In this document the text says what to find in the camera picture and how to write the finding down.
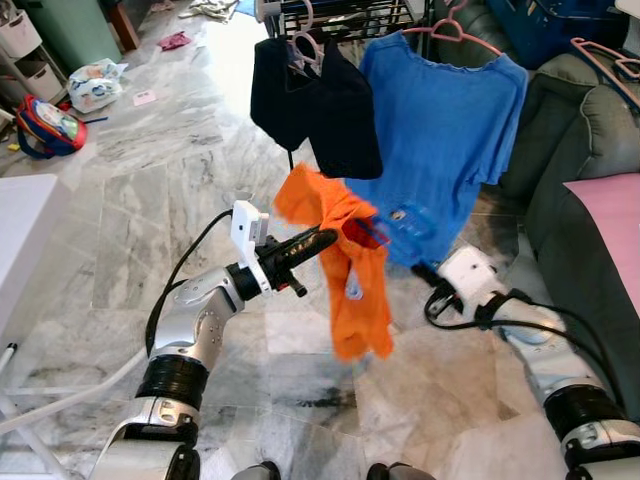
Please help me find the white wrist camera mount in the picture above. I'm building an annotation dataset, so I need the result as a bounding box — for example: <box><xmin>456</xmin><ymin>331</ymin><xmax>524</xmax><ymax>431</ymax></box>
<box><xmin>230</xmin><ymin>200</ymin><xmax>271</xmax><ymax>293</ymax></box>
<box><xmin>440</xmin><ymin>247</ymin><xmax>501</xmax><ymax>311</ymax></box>

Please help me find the black hanging garment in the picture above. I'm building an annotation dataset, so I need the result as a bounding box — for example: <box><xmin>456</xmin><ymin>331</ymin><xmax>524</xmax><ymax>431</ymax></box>
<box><xmin>250</xmin><ymin>35</ymin><xmax>384</xmax><ymax>181</ymax></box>

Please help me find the red and blue backpack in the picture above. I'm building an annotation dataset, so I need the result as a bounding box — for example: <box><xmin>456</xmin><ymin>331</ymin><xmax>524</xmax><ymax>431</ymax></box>
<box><xmin>15</xmin><ymin>95</ymin><xmax>88</xmax><ymax>159</ymax></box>

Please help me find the dark green sofa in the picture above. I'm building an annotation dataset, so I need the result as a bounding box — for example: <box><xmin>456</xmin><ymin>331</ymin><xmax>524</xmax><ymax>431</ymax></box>
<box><xmin>440</xmin><ymin>0</ymin><xmax>640</xmax><ymax>421</ymax></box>

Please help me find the pink plastic hanger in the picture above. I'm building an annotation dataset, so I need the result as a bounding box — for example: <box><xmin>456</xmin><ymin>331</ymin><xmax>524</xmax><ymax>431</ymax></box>
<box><xmin>570</xmin><ymin>38</ymin><xmax>640</xmax><ymax>106</ymax></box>
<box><xmin>290</xmin><ymin>0</ymin><xmax>326</xmax><ymax>73</ymax></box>
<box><xmin>400</xmin><ymin>0</ymin><xmax>501</xmax><ymax>56</ymax></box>

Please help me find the blue t-shirt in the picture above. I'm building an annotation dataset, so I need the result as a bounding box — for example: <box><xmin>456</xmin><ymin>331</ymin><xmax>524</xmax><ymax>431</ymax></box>
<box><xmin>345</xmin><ymin>33</ymin><xmax>529</xmax><ymax>266</ymax></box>

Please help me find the beige floor rag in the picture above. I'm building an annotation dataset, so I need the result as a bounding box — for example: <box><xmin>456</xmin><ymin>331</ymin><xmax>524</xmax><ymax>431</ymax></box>
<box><xmin>180</xmin><ymin>0</ymin><xmax>239</xmax><ymax>21</ymax></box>

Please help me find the blue plastic hanger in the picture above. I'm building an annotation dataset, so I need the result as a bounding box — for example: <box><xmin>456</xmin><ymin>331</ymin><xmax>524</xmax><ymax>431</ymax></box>
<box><xmin>345</xmin><ymin>205</ymin><xmax>436</xmax><ymax>251</ymax></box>

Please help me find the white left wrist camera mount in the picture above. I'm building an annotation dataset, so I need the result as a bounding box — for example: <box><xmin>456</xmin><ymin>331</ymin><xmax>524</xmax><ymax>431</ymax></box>
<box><xmin>230</xmin><ymin>200</ymin><xmax>271</xmax><ymax>293</ymax></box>

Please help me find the orange shirt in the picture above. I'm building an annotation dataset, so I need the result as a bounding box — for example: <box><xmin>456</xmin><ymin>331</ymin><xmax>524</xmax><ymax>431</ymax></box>
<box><xmin>273</xmin><ymin>165</ymin><xmax>394</xmax><ymax>361</ymax></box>

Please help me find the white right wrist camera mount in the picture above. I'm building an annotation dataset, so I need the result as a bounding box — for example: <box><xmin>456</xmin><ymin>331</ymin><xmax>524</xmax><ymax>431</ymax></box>
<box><xmin>440</xmin><ymin>247</ymin><xmax>501</xmax><ymax>311</ymax></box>

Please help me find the white printed plastic bag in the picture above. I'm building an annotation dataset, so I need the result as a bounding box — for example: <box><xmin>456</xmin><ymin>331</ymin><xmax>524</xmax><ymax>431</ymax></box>
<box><xmin>67</xmin><ymin>58</ymin><xmax>129</xmax><ymax>113</ymax></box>

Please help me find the white storage drawer unit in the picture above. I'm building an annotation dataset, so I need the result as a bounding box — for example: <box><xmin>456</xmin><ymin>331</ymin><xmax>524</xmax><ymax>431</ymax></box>
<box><xmin>0</xmin><ymin>10</ymin><xmax>66</xmax><ymax>106</ymax></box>

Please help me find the black metal drying rack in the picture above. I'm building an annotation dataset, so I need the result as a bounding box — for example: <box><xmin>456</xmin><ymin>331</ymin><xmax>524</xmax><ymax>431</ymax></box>
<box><xmin>265</xmin><ymin>0</ymin><xmax>441</xmax><ymax>46</ymax></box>

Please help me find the green plastic bin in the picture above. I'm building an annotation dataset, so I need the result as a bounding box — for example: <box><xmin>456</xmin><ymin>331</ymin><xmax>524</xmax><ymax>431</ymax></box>
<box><xmin>20</xmin><ymin>0</ymin><xmax>121</xmax><ymax>71</ymax></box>

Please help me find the grey plastic folding table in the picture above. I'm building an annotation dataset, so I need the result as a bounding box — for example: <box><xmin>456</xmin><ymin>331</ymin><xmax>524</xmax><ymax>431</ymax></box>
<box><xmin>0</xmin><ymin>175</ymin><xmax>151</xmax><ymax>436</ymax></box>

